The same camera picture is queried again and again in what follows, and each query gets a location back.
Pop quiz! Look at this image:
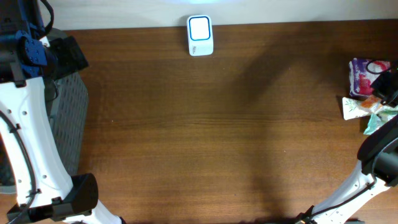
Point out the orange Kleenex tissue pack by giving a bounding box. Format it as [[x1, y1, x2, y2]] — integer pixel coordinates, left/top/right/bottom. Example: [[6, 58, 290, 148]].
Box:
[[360, 95, 383, 114]]

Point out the red purple pad package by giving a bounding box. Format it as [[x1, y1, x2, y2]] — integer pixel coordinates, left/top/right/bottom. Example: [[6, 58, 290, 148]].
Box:
[[349, 58, 391, 97]]

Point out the mint green wipes pouch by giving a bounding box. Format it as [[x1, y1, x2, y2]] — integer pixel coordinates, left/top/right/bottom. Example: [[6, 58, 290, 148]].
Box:
[[363, 112, 397, 135]]

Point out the white leaf-print tube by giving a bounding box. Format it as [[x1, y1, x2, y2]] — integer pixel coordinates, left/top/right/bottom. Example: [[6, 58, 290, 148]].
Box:
[[342, 97, 397, 120]]

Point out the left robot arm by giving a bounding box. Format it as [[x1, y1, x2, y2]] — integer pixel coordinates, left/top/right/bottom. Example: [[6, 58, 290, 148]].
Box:
[[1, 1, 124, 224]]

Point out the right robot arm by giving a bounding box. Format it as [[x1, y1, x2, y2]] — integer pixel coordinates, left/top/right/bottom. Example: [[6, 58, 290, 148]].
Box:
[[295, 70, 397, 224]]

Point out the white barcode scanner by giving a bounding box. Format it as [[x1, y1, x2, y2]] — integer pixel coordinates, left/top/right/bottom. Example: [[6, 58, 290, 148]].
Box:
[[187, 15, 214, 57]]

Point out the grey plastic mesh basket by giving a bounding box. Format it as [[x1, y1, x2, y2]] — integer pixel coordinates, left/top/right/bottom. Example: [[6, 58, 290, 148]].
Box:
[[0, 27, 90, 195]]

